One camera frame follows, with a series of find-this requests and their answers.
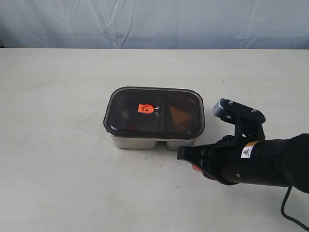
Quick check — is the dark transparent lunch box lid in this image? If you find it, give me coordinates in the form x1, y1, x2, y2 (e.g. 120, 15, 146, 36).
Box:
103, 87, 205, 140

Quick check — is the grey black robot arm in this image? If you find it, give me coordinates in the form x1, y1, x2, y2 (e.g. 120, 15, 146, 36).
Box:
177, 133, 309, 193

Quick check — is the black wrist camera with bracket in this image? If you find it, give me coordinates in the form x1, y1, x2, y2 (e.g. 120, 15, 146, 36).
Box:
212, 98, 266, 141

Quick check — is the black cable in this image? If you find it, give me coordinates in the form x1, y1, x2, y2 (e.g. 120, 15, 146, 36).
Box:
281, 186, 309, 230

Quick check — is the stainless steel lunch box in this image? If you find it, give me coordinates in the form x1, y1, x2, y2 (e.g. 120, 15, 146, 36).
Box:
111, 135, 196, 151

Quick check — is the blue-grey backdrop cloth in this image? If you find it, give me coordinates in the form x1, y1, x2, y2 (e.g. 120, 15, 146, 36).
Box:
0, 0, 309, 49

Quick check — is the red toy sausage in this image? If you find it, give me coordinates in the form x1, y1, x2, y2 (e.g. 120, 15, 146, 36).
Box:
125, 120, 139, 132

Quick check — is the yellow toy cheese wedge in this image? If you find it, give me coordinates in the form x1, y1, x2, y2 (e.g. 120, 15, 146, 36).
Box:
169, 106, 192, 131

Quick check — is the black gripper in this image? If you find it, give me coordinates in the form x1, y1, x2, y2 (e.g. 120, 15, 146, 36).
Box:
177, 136, 282, 185

